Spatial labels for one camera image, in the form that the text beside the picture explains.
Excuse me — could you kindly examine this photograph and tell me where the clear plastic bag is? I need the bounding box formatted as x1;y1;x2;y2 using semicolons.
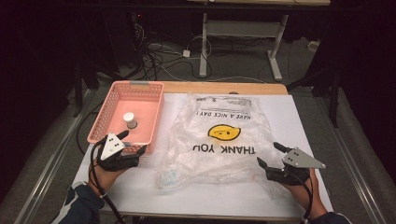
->
156;92;291;200

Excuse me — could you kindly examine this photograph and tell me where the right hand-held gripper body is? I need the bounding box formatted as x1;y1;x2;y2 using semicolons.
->
264;147;327;187

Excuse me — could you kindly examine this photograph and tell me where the pink plastic basket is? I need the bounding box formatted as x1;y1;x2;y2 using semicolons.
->
87;80;165;154

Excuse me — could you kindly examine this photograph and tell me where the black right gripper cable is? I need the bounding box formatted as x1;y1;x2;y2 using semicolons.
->
290;170;314;224

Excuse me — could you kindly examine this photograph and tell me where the person's right hand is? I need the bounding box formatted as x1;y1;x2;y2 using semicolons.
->
281;169;329;220

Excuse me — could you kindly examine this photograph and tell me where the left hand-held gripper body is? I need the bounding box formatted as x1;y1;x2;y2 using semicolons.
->
94;133;140;173

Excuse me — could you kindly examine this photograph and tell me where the black floor cable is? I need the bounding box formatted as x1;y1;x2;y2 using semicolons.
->
76;101;106;156

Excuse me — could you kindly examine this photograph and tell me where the small white bottle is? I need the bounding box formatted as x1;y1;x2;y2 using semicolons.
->
122;111;138;130

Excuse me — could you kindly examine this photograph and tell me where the white-legged desk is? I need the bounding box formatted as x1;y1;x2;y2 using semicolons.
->
186;0;332;82

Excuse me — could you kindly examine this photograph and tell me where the white table mat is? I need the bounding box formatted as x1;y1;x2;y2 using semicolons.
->
72;92;334;219

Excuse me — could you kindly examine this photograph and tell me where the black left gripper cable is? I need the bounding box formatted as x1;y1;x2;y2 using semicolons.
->
89;139;126;224

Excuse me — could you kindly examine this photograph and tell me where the black stand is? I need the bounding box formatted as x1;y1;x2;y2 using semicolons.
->
287;60;345;129
72;60;102;119

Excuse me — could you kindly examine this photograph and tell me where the metal floor rail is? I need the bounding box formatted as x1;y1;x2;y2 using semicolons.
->
312;92;389;224
12;88;96;224

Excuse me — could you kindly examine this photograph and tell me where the bundle of floor cables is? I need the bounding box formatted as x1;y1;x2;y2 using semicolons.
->
132;18;216;82

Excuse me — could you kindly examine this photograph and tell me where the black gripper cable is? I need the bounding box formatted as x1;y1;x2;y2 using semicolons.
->
89;139;126;224
290;170;314;224

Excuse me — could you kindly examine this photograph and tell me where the person's left hand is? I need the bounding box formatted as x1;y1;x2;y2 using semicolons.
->
88;161;126;196

